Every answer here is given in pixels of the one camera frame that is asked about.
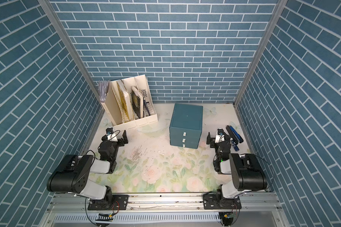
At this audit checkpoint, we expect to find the teal three-drawer cabinet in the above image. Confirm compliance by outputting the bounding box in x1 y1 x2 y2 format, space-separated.
169 103 203 149

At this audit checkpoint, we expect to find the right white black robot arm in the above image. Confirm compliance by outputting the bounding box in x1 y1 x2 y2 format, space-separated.
203 130 268 211

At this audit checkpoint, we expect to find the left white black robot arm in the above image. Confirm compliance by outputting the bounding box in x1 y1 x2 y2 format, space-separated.
46 128 129 213

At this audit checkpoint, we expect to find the small blue white tube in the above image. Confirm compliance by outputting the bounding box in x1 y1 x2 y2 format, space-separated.
230 142 240 152

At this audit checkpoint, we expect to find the blue stapler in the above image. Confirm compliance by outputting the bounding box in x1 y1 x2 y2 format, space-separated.
230 126 244 143

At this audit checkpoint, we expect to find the black stapler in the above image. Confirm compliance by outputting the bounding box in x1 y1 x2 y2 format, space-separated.
226 125 239 145

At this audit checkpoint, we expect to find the floral table mat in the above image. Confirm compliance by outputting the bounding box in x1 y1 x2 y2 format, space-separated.
90 103 242 194

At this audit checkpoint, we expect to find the white file organizer rack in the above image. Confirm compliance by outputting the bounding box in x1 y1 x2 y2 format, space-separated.
98 75 158 130

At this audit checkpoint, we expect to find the yellow cover book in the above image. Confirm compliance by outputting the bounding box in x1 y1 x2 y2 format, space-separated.
117 80 135 122

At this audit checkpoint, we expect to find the dark sunflower cover book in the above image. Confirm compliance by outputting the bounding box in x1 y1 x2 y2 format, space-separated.
131 86 144 119

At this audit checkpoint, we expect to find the thin dark blue book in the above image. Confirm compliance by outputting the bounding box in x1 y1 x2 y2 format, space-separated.
143 99 151 116

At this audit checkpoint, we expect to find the purple striped folder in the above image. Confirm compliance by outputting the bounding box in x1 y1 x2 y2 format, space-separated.
98 80 110 103

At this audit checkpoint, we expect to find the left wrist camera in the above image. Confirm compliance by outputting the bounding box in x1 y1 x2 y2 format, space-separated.
106 127 114 141

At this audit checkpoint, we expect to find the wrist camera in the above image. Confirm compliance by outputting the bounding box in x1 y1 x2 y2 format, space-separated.
106 127 114 141
215 129 225 143

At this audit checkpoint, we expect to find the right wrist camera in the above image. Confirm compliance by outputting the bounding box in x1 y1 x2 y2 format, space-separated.
215 129 225 143

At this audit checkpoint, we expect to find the aluminium mounting rail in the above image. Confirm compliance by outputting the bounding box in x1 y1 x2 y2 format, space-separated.
47 192 282 213

